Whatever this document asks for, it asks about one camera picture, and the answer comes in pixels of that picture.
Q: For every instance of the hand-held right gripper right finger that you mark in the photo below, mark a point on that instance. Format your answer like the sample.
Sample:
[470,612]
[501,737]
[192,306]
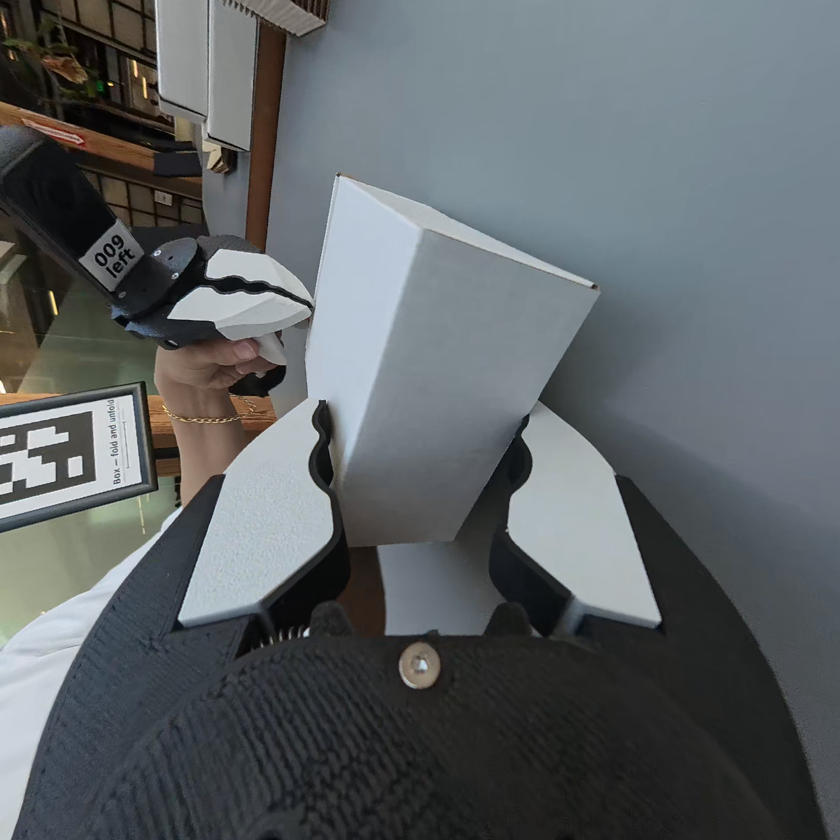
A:
[577,525]

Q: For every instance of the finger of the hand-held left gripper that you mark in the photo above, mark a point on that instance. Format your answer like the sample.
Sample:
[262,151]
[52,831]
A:
[236,312]
[256,269]

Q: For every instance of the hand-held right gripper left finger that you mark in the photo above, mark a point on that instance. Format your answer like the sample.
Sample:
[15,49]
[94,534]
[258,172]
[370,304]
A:
[262,525]

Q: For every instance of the person's left hand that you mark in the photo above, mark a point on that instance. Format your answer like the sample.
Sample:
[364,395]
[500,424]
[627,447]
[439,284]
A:
[197,374]

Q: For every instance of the wooden beam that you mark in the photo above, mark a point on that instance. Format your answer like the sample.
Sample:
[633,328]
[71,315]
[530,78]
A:
[118,148]

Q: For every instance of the green plant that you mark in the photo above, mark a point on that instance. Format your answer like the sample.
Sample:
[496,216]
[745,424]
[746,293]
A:
[59,65]

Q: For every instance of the black framed sign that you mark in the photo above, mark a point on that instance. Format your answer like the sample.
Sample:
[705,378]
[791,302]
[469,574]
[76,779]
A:
[65,453]

